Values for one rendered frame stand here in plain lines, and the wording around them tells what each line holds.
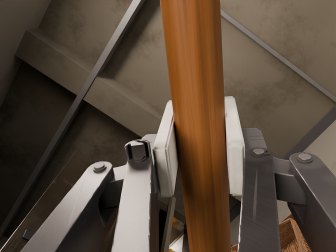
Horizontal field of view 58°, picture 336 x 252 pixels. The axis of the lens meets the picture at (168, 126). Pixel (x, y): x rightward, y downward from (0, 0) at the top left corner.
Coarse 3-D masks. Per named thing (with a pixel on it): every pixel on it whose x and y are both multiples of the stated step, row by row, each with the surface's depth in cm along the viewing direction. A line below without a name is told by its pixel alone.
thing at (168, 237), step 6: (174, 198) 199; (174, 204) 194; (162, 216) 201; (162, 222) 193; (168, 222) 179; (162, 228) 186; (168, 228) 174; (168, 234) 171; (168, 240) 167; (168, 246) 163
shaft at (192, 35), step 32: (160, 0) 15; (192, 0) 14; (192, 32) 14; (192, 64) 15; (192, 96) 16; (192, 128) 17; (224, 128) 17; (192, 160) 17; (224, 160) 18; (192, 192) 19; (224, 192) 19; (192, 224) 20; (224, 224) 20
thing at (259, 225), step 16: (256, 160) 13; (272, 160) 13; (256, 176) 12; (272, 176) 12; (256, 192) 11; (272, 192) 11; (256, 208) 10; (272, 208) 10; (240, 224) 10; (256, 224) 10; (272, 224) 10; (240, 240) 9; (256, 240) 9; (272, 240) 9
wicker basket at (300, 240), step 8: (280, 224) 198; (288, 224) 197; (296, 224) 193; (280, 232) 201; (288, 232) 199; (296, 232) 184; (280, 240) 204; (288, 240) 203; (296, 240) 199; (304, 240) 183; (232, 248) 212; (288, 248) 201; (296, 248) 195; (304, 248) 175
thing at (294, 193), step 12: (252, 132) 17; (252, 144) 15; (264, 144) 15; (276, 168) 13; (288, 168) 13; (276, 180) 13; (288, 180) 13; (276, 192) 13; (288, 192) 13; (300, 192) 13
